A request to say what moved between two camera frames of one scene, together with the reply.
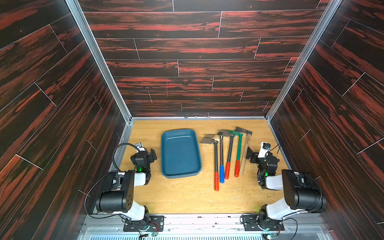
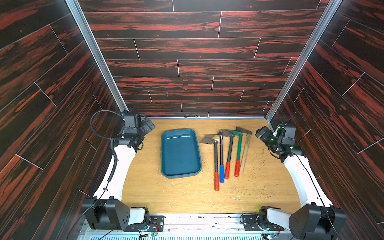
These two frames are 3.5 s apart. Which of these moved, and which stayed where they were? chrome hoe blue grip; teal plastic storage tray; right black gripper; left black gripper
Moved: left black gripper; right black gripper
Stayed: teal plastic storage tray; chrome hoe blue grip
